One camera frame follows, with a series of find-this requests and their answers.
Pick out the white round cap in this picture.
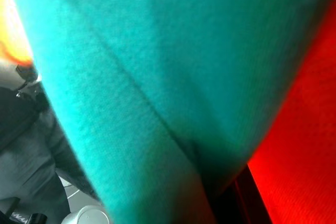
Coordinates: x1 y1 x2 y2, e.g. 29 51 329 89
61 205 111 224

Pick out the grey garment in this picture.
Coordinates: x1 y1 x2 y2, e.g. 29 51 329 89
0 62 102 224

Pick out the black strap with white print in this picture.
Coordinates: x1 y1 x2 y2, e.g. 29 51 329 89
0 197 48 224

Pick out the teal cloth garment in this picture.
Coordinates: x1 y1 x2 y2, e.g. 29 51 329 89
0 0 336 224

